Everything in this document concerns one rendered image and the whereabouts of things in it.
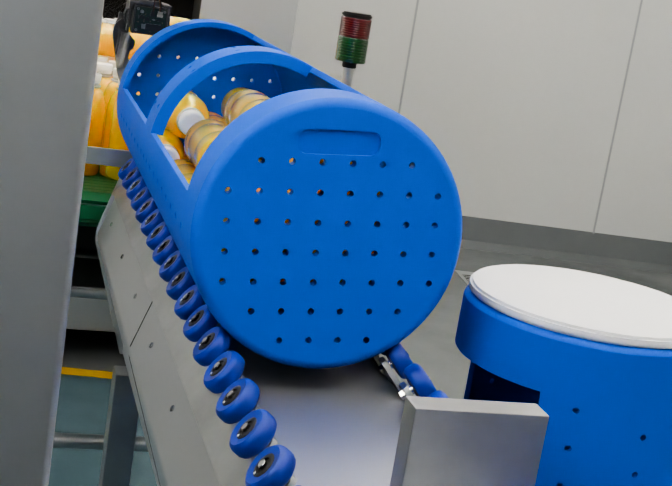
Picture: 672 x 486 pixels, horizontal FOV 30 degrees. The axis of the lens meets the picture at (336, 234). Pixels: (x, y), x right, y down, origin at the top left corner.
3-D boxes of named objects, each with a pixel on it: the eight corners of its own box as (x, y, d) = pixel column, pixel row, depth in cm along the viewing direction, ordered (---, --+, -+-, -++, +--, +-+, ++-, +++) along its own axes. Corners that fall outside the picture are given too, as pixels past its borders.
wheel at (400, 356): (396, 367, 131) (412, 356, 131) (376, 338, 134) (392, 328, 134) (407, 388, 134) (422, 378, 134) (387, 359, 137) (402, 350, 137)
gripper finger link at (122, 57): (108, 83, 214) (124, 31, 213) (106, 79, 220) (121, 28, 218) (126, 89, 215) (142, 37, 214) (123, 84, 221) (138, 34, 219)
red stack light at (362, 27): (342, 36, 252) (345, 17, 251) (334, 33, 258) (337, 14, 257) (372, 40, 254) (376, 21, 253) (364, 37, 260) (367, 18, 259)
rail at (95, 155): (68, 161, 217) (69, 144, 216) (67, 160, 218) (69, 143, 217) (291, 185, 228) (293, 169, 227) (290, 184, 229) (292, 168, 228)
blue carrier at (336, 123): (183, 372, 126) (199, 90, 119) (112, 186, 208) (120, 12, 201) (449, 370, 134) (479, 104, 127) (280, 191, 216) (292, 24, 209)
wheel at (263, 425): (268, 417, 105) (284, 432, 106) (257, 397, 109) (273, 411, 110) (229, 455, 105) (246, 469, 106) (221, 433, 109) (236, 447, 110)
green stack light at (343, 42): (338, 61, 253) (342, 37, 252) (331, 57, 259) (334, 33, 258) (368, 65, 255) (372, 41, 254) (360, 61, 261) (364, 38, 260)
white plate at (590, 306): (584, 261, 162) (582, 270, 162) (421, 265, 145) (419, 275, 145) (766, 331, 140) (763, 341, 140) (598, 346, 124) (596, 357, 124)
